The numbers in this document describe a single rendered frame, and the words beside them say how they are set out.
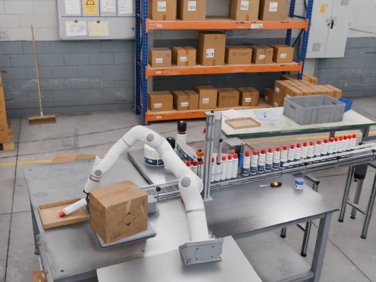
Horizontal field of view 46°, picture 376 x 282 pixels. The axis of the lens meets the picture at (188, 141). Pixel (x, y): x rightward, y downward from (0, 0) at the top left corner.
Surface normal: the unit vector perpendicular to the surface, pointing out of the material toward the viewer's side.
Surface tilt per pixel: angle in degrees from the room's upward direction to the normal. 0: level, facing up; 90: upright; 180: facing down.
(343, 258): 0
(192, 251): 90
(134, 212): 90
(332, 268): 0
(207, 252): 90
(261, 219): 0
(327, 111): 90
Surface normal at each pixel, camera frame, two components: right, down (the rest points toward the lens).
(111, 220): 0.59, 0.33
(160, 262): 0.04, -0.92
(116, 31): 0.29, 0.38
